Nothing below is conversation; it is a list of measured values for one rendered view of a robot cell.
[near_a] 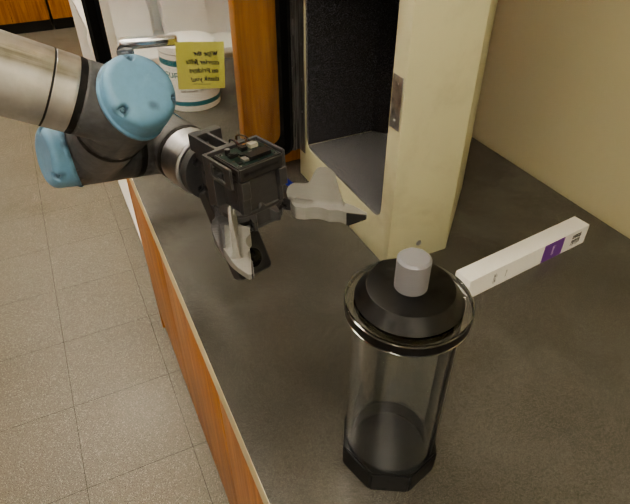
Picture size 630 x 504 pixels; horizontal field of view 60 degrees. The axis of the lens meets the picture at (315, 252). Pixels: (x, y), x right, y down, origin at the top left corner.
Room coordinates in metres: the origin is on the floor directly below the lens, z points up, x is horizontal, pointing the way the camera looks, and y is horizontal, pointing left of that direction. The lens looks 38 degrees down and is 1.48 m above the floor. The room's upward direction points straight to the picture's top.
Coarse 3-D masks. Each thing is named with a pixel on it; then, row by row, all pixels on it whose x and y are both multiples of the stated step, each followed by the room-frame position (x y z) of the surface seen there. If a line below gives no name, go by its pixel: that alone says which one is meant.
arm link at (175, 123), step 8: (176, 120) 0.65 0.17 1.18; (184, 120) 0.66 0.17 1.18; (168, 128) 0.62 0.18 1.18; (176, 128) 0.62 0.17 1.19; (160, 136) 0.62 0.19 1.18; (168, 136) 0.61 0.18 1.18; (152, 144) 0.61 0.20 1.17; (160, 144) 0.60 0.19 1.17; (152, 152) 0.61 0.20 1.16; (160, 152) 0.60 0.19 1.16; (152, 160) 0.60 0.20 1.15; (160, 160) 0.59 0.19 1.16; (152, 168) 0.61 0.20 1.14; (160, 168) 0.60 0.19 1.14
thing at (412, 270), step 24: (384, 264) 0.37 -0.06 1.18; (408, 264) 0.33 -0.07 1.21; (432, 264) 0.37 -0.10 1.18; (360, 288) 0.34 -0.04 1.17; (384, 288) 0.33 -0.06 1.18; (408, 288) 0.33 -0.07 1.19; (432, 288) 0.33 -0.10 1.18; (456, 288) 0.34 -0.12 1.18; (360, 312) 0.32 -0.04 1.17; (384, 312) 0.31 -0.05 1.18; (408, 312) 0.31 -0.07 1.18; (432, 312) 0.31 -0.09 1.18; (456, 312) 0.31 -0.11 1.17; (408, 336) 0.29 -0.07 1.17
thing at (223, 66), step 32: (128, 0) 0.85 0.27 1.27; (160, 0) 0.86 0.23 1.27; (192, 0) 0.88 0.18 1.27; (224, 0) 0.89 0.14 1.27; (256, 0) 0.90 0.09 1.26; (128, 32) 0.85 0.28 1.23; (160, 32) 0.86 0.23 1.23; (192, 32) 0.87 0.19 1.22; (224, 32) 0.89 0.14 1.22; (256, 32) 0.90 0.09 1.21; (160, 64) 0.86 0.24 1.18; (192, 64) 0.87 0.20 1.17; (224, 64) 0.89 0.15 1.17; (256, 64) 0.90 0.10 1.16; (192, 96) 0.87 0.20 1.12; (224, 96) 0.89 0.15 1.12; (256, 96) 0.90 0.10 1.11; (224, 128) 0.88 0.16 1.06; (256, 128) 0.90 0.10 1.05
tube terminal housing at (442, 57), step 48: (432, 0) 0.66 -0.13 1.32; (480, 0) 0.69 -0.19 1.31; (432, 48) 0.66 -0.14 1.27; (480, 48) 0.69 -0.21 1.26; (432, 96) 0.67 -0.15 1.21; (432, 144) 0.67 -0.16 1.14; (384, 192) 0.67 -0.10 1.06; (432, 192) 0.68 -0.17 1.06; (384, 240) 0.66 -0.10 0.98; (432, 240) 0.68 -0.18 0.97
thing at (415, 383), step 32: (352, 288) 0.35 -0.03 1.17; (352, 320) 0.31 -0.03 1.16; (352, 352) 0.33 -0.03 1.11; (384, 352) 0.30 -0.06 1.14; (448, 352) 0.31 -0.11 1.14; (352, 384) 0.33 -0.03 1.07; (384, 384) 0.30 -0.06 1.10; (416, 384) 0.29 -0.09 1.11; (352, 416) 0.32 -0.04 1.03; (384, 416) 0.30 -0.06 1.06; (416, 416) 0.29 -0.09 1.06; (352, 448) 0.32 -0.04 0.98; (384, 448) 0.29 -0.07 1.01; (416, 448) 0.30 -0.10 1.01
